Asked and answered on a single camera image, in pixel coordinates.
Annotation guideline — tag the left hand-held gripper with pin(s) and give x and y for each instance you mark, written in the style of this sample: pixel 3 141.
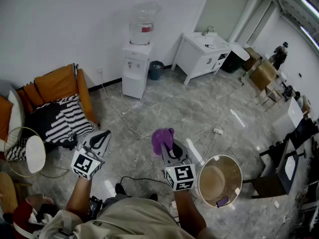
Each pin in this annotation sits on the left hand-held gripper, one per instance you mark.
pixel 83 164

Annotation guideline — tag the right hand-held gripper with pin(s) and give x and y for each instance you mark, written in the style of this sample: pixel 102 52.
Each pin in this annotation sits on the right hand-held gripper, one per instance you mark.
pixel 183 177

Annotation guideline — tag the purple cloth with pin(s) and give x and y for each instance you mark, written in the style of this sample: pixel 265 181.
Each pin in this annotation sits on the purple cloth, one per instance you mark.
pixel 160 139

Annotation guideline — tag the white water dispenser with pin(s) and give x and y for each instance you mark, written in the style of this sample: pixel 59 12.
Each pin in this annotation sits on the white water dispenser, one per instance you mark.
pixel 133 83

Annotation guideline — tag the person's right forearm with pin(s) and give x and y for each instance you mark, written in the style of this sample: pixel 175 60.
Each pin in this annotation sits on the person's right forearm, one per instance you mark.
pixel 187 210

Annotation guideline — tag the person's left forearm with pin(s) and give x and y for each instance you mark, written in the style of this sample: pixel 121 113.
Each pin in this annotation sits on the person's left forearm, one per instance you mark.
pixel 78 198

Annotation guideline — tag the clear water jug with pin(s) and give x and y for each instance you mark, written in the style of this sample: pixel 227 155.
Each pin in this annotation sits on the clear water jug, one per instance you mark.
pixel 142 19

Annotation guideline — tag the long white strip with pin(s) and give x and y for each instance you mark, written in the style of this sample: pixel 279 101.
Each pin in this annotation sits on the long white strip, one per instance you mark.
pixel 194 151

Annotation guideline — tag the black white striped pillow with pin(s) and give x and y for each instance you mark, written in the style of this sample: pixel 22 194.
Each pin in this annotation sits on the black white striped pillow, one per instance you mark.
pixel 62 118

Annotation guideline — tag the black shoe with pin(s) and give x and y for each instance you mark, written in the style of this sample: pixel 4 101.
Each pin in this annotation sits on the black shoe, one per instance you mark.
pixel 152 197
pixel 120 189

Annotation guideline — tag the person's grey trousers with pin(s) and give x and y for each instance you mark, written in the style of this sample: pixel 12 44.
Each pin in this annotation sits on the person's grey trousers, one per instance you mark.
pixel 117 199

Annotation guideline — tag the smartphone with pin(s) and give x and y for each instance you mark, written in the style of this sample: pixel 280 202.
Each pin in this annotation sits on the smartphone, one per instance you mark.
pixel 222 202

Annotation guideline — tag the orange sofa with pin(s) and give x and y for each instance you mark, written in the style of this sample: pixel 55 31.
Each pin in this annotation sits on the orange sofa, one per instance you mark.
pixel 56 83

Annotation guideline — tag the person's beige shirt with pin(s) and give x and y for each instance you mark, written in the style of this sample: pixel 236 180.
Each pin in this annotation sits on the person's beige shirt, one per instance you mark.
pixel 129 223

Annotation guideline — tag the teal waste bin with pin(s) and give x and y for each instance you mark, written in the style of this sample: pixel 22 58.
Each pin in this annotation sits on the teal waste bin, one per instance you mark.
pixel 155 71

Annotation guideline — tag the white cushion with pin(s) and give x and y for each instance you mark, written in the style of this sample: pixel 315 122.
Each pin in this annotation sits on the white cushion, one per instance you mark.
pixel 16 111

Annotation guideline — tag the white vanity cabinet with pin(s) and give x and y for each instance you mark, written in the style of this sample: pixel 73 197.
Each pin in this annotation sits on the white vanity cabinet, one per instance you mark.
pixel 197 61

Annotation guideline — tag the black side desk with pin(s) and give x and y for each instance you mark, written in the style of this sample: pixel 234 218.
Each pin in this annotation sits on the black side desk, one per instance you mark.
pixel 271 183

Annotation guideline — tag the dark green bin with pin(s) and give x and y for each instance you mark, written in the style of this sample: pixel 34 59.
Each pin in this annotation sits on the dark green bin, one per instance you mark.
pixel 233 62

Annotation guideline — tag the wooden chair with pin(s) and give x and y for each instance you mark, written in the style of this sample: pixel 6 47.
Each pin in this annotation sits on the wooden chair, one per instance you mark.
pixel 271 96

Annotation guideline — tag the brown cardboard box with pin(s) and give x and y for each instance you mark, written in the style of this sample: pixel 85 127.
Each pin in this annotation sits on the brown cardboard box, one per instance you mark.
pixel 263 76
pixel 251 57

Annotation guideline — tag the white oval board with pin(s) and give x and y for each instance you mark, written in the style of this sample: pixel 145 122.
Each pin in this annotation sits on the white oval board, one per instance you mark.
pixel 241 51

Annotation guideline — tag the white counter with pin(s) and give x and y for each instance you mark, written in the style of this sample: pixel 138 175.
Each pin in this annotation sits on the white counter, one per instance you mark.
pixel 291 116

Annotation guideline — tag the chrome faucet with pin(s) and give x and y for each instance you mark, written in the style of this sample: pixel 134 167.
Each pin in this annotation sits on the chrome faucet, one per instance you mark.
pixel 208 30

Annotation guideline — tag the ceiling light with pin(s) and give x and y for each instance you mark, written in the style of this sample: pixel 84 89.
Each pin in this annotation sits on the ceiling light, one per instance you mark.
pixel 310 36
pixel 310 6

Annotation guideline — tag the white wall socket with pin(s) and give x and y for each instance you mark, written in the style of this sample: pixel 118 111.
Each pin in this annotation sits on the white wall socket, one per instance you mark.
pixel 100 71

